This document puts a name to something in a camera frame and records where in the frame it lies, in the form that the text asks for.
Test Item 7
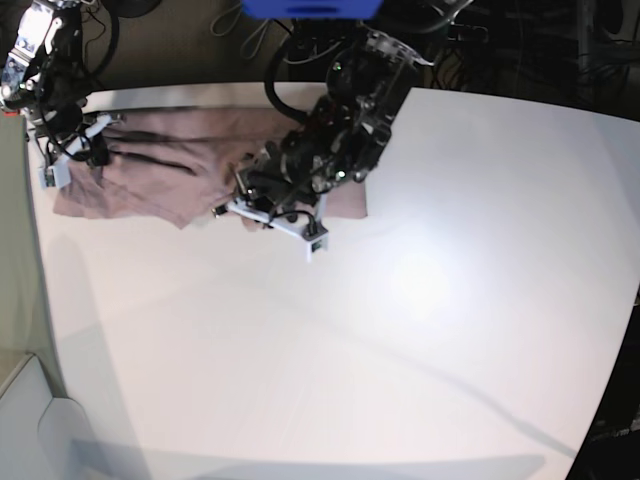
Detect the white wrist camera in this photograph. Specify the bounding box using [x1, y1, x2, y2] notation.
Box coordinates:
[302, 230, 329, 262]
[38, 163, 71, 189]

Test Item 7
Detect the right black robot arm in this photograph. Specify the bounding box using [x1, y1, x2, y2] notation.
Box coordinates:
[1, 1, 120, 168]

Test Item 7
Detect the blue box at top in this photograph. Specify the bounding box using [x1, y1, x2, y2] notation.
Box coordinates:
[242, 0, 383, 20]

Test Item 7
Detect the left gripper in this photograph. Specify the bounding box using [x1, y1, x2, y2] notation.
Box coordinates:
[212, 149, 330, 240]

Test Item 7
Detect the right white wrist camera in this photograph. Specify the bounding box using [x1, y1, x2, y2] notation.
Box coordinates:
[38, 163, 71, 189]

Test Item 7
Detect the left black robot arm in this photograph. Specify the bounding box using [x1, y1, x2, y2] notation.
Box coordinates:
[212, 1, 469, 249]

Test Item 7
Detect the mauve t-shirt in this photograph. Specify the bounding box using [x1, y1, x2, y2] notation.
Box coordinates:
[52, 107, 371, 232]

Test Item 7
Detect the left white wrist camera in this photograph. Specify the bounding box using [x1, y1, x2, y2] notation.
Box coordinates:
[302, 230, 329, 262]

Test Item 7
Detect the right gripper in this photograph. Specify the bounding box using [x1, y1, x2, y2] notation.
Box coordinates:
[34, 112, 124, 169]

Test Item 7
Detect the white side table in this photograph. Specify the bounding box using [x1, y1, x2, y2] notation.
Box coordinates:
[1, 354, 91, 479]

